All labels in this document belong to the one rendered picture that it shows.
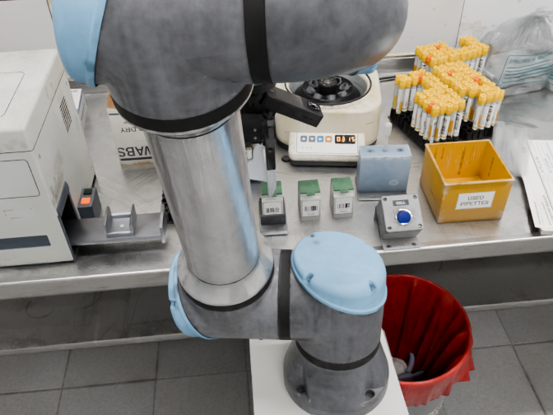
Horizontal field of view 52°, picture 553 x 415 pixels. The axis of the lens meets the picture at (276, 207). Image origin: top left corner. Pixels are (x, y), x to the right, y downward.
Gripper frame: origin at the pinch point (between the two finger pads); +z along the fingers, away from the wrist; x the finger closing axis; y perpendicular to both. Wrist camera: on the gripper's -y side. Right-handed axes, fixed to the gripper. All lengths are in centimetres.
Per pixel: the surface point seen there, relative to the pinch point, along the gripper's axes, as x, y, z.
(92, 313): -30, 55, 73
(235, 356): -29, 13, 100
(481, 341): -26, -71, 99
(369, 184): -4.9, -20.2, 8.7
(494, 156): -3.7, -44.6, 3.1
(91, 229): 3.2, 34.3, 8.0
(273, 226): 3.4, 0.1, 10.5
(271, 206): 2.5, 0.2, 6.3
